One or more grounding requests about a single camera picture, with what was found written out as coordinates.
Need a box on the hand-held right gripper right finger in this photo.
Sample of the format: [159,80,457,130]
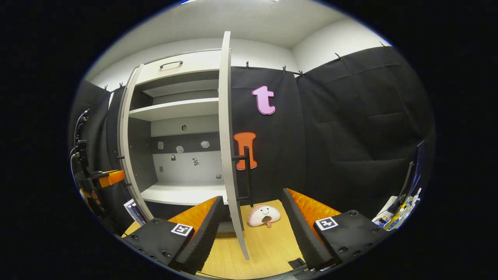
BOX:
[282,188,391,271]

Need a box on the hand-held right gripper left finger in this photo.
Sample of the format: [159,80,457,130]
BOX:
[124,196,224,275]

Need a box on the beige cabinet door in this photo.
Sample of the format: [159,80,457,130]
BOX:
[117,64,154,222]
[218,31,255,260]

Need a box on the beige double-door shoe cabinet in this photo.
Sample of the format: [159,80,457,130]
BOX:
[117,49,234,234]

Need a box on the white smiling plush toy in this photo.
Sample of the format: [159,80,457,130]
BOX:
[247,205,281,228]

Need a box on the colourful desk clutter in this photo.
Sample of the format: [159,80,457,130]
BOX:
[375,189,423,231]

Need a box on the black backdrop cloth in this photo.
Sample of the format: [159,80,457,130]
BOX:
[70,46,436,234]

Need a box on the dark monitor screen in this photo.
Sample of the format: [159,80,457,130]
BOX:
[397,140,426,214]

